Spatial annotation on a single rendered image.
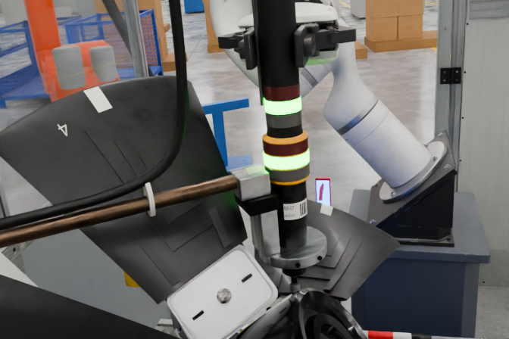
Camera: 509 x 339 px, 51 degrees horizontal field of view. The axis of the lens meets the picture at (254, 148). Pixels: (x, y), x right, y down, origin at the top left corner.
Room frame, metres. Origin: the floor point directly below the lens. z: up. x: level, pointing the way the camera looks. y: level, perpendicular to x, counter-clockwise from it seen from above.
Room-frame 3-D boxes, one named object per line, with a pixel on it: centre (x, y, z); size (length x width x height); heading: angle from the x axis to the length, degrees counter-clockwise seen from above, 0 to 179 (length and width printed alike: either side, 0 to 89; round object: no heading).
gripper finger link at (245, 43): (0.50, 0.00, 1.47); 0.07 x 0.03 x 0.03; 167
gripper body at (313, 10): (0.58, -0.05, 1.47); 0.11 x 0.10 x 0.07; 167
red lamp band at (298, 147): (0.48, -0.03, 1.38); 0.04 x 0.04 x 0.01
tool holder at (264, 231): (0.47, -0.02, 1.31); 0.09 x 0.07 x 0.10; 112
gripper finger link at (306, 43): (0.48, -0.06, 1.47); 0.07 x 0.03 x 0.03; 167
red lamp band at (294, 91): (0.48, -0.03, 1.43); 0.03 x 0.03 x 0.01
